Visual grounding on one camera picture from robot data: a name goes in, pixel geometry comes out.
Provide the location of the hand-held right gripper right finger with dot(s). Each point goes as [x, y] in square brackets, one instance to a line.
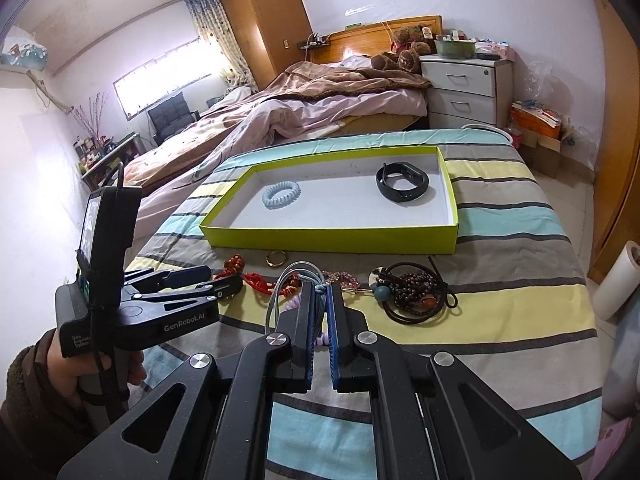
[334, 320]

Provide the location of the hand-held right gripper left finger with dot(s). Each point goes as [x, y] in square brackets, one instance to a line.
[312, 320]

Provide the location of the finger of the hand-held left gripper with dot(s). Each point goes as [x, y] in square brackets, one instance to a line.
[175, 276]
[220, 292]

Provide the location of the red claw hair clip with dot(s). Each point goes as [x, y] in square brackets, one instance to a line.
[257, 281]

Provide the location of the pink rhinestone hair clip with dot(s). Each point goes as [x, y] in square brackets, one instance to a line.
[345, 276]

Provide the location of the yellow-green cardboard tray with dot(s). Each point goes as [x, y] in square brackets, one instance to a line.
[325, 240]

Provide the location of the person's left forearm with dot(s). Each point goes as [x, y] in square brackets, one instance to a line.
[30, 425]

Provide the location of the person's left hand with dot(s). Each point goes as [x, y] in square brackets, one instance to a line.
[67, 375]

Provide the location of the peach floral quilt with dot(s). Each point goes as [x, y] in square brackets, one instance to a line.
[175, 145]

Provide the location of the cluttered side desk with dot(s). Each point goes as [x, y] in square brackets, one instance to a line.
[107, 157]

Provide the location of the black smart band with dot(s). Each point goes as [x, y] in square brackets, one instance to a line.
[400, 195]

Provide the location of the black chair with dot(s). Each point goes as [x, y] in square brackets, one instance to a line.
[172, 115]

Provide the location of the dried branches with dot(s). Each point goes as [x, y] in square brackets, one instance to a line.
[90, 115]

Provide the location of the pink duvet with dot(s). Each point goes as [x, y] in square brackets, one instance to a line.
[310, 115]

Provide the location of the window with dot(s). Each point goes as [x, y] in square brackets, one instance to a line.
[165, 75]

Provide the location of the brown blanket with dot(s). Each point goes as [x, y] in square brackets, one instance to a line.
[320, 80]

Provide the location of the patterned curtain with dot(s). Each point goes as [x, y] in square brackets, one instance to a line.
[220, 35]

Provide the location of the white nightstand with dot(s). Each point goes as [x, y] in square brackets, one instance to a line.
[465, 95]

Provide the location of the brown teddy bear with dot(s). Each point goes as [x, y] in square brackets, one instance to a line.
[407, 35]
[395, 61]

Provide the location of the cardboard box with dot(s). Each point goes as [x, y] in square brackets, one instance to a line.
[545, 155]

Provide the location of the wooden wardrobe with flower marks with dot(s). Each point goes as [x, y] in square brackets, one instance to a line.
[265, 20]

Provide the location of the stack of orange books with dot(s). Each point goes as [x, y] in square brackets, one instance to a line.
[537, 122]

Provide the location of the wooden headboard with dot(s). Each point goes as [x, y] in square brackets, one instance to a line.
[365, 37]

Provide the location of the white paper roll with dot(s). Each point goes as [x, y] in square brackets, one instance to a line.
[617, 280]

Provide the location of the green basin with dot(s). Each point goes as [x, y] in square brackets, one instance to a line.
[455, 47]

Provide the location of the clear plastic bag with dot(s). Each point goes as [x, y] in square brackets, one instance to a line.
[547, 80]

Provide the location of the large wooden wardrobe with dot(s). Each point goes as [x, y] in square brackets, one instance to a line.
[615, 135]

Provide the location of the small wall shelf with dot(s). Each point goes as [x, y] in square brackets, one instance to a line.
[315, 42]

